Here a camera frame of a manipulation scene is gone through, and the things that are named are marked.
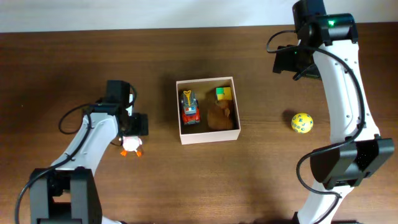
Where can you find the red toy fire truck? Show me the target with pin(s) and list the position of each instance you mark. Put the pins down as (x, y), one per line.
(189, 107)

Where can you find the white cardboard box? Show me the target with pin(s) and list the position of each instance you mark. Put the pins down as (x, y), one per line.
(205, 92)

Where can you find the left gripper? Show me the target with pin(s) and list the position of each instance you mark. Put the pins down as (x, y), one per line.
(142, 128)

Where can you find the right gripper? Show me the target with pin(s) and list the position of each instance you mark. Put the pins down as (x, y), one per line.
(283, 61)

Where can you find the pink duck figurine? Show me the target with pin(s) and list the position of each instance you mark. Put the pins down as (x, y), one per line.
(131, 144)

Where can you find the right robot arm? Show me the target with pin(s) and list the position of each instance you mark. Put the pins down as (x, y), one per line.
(327, 50)

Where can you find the multicoloured puzzle cube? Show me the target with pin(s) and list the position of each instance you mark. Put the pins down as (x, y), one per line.
(224, 93)

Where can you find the yellow letter ball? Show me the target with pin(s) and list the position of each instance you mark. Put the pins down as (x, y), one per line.
(302, 123)

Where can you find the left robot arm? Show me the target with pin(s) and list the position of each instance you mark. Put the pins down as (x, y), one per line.
(66, 191)

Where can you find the brown plush toy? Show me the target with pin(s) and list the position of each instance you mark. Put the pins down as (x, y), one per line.
(219, 115)

